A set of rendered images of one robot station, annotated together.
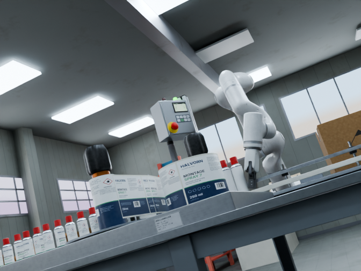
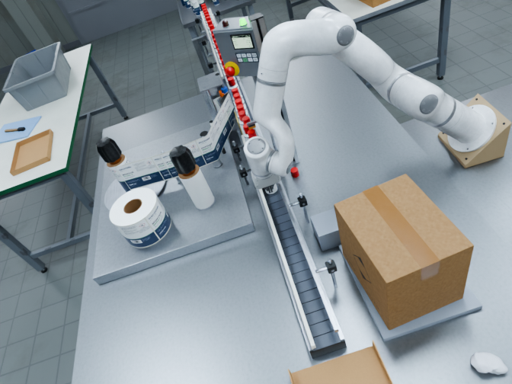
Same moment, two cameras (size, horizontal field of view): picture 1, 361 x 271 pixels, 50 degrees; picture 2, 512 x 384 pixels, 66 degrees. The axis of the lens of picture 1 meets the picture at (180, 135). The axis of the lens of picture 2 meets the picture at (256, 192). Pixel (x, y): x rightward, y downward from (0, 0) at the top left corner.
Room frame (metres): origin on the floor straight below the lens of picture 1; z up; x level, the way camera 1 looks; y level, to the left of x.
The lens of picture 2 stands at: (1.36, -1.30, 2.02)
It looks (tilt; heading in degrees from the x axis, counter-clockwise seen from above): 44 degrees down; 74
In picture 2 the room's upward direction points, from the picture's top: 21 degrees counter-clockwise
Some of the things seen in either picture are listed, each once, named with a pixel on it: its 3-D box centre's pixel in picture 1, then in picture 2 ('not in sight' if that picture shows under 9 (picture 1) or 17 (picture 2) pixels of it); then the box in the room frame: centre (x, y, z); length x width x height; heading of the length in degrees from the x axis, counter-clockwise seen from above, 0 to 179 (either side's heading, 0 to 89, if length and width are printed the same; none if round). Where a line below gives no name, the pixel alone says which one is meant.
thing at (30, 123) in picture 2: not in sight; (15, 130); (0.74, 1.75, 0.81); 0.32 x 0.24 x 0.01; 148
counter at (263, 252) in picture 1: (267, 234); not in sight; (8.39, -1.12, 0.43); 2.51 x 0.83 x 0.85; 162
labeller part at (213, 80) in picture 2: not in sight; (209, 81); (1.83, 0.37, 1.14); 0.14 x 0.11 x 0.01; 72
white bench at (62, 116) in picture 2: not in sight; (66, 147); (0.91, 1.97, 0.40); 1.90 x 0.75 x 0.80; 72
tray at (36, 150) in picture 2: not in sight; (32, 151); (0.83, 1.30, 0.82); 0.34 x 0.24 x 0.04; 78
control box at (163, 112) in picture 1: (173, 120); (244, 47); (1.90, 0.01, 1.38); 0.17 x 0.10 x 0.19; 127
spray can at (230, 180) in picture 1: (228, 182); not in sight; (1.75, -0.15, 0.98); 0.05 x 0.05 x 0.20
